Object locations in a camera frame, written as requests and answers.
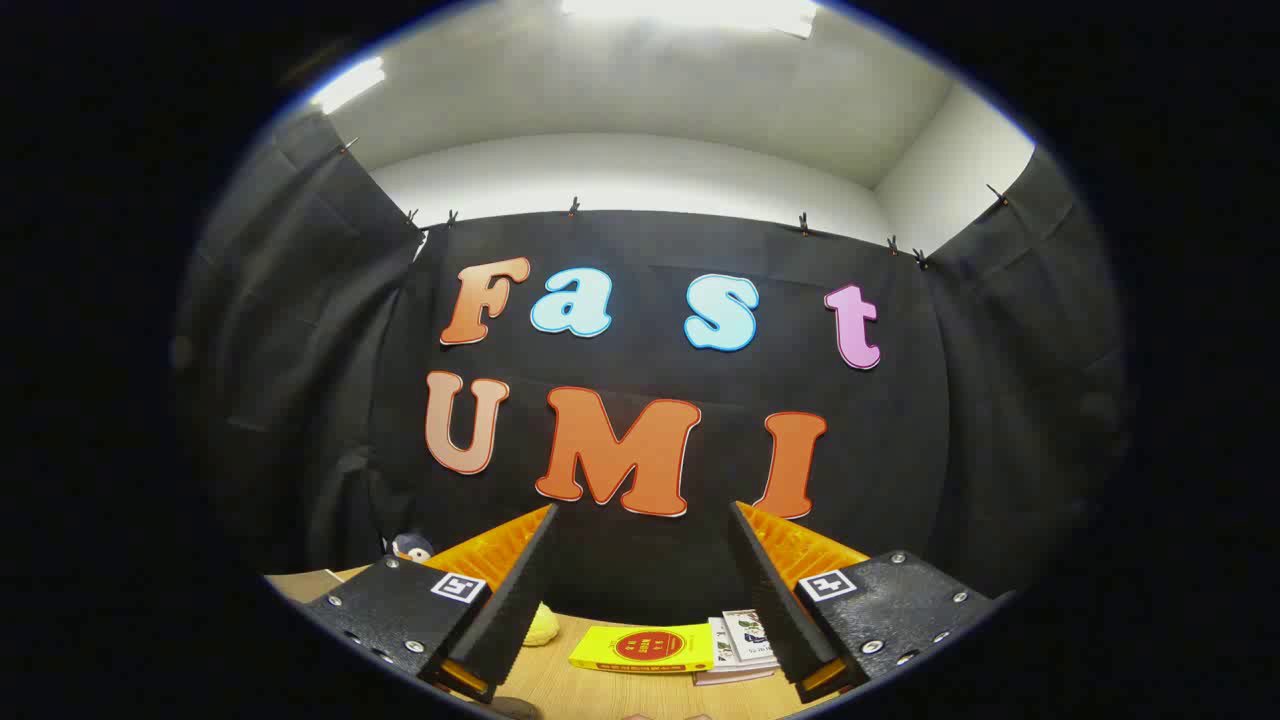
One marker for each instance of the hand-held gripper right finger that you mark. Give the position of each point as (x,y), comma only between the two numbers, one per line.
(775,600)

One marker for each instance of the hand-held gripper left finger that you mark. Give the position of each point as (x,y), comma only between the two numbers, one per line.
(515,600)

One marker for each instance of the yellow plush bun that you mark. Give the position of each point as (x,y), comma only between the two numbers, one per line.
(542,628)

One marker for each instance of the thin white book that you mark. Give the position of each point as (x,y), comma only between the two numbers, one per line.
(720,645)

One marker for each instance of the white book with dark spine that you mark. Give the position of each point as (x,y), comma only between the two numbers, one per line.
(735,675)

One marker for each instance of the penguin plush toy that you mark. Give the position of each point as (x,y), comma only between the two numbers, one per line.
(412,548)

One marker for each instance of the yellow book with red circle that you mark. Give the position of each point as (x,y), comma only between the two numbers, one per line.
(640,650)

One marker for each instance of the black backdrop cloth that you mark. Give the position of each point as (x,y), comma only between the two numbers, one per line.
(300,350)

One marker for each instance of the row of black cloth clips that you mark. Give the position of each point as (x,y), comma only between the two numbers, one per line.
(573,207)

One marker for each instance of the ceiling light panel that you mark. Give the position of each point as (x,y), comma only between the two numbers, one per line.
(348,85)
(690,14)

